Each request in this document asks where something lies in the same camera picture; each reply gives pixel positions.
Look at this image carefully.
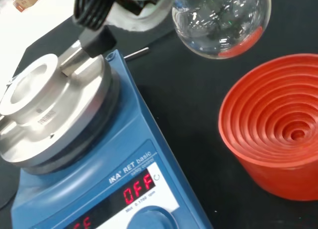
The black bench cloth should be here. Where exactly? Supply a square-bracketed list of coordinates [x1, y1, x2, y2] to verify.
[0, 0, 318, 229]

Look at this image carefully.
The heater with blue base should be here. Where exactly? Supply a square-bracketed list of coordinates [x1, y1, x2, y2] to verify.
[0, 26, 207, 229]

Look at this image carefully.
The thin steel probe rod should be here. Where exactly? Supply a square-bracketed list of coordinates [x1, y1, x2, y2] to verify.
[124, 47, 150, 61]

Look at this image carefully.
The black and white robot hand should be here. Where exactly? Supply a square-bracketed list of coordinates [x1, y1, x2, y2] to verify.
[72, 0, 180, 33]

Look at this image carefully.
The brown cardboard box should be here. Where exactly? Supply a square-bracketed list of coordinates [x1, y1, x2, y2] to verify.
[0, 0, 47, 13]

